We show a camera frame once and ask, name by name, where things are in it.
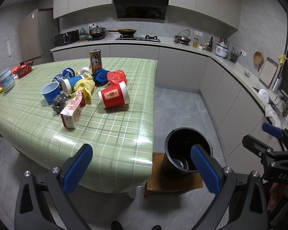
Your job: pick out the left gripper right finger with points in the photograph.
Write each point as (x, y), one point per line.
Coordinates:
(240, 195)

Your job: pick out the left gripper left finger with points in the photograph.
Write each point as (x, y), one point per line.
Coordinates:
(32, 210)

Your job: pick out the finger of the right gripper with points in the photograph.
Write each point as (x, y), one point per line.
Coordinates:
(257, 147)
(272, 130)

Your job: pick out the red white carton box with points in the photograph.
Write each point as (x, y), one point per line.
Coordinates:
(71, 112)

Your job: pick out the yellow cloth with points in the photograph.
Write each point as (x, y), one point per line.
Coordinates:
(86, 86)

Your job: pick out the red white paper cup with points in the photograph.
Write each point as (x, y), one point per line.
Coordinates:
(115, 95)

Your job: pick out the tall printed drink can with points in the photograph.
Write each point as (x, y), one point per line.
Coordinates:
(95, 60)

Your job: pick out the black trash bucket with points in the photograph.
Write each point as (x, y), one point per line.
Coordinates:
(178, 144)

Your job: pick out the right human hand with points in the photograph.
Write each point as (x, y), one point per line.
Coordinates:
(277, 191)

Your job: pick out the white dish cloth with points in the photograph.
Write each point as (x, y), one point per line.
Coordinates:
(272, 115)

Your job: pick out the white plate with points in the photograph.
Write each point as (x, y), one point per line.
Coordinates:
(264, 96)

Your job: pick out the metal baking tray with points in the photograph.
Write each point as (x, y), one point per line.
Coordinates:
(268, 72)

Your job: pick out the round bamboo basket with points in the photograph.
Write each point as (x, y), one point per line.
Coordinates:
(258, 58)

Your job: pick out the black shoe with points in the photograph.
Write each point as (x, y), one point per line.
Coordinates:
(115, 225)

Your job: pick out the utensil holder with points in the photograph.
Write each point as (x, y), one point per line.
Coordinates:
(234, 55)

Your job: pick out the white rice cooker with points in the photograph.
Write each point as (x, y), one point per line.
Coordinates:
(221, 49)

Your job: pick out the dark sauce bottle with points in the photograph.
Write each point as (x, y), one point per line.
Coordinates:
(209, 46)

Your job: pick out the steel wool scrubber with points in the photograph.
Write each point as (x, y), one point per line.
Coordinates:
(58, 103)

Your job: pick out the light blue plastic cup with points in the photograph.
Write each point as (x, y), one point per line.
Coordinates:
(50, 91)

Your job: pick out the oil bottle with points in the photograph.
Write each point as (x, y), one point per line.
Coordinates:
(195, 43)

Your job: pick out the blue white paper cup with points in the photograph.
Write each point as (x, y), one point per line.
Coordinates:
(69, 83)

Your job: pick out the green checked tablecloth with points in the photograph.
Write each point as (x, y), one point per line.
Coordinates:
(121, 137)

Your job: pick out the light blue lidded container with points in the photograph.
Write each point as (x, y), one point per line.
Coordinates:
(6, 80)

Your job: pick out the dark blue printed cup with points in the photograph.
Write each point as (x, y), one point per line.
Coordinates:
(65, 74)

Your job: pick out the red enamel pot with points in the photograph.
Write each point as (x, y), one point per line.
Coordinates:
(23, 69)

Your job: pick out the white crumpled tissue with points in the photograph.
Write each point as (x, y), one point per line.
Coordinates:
(85, 72)

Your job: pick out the blue cloth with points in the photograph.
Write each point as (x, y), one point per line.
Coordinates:
(100, 77)

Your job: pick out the gas stove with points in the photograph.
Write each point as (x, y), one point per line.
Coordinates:
(147, 38)

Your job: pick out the red plastic bag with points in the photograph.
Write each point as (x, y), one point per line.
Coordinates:
(116, 77)

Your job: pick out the black microwave oven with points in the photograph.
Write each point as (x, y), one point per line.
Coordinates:
(66, 38)

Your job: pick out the black range hood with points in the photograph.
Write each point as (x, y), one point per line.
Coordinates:
(141, 9)

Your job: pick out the green ceramic jar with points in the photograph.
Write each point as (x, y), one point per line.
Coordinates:
(83, 35)

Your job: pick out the refrigerator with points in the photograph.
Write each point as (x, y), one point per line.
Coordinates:
(36, 36)

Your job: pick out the grey lidded pot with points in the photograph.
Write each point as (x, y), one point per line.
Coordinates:
(97, 32)

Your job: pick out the wok with handle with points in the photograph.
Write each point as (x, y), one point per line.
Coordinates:
(129, 32)

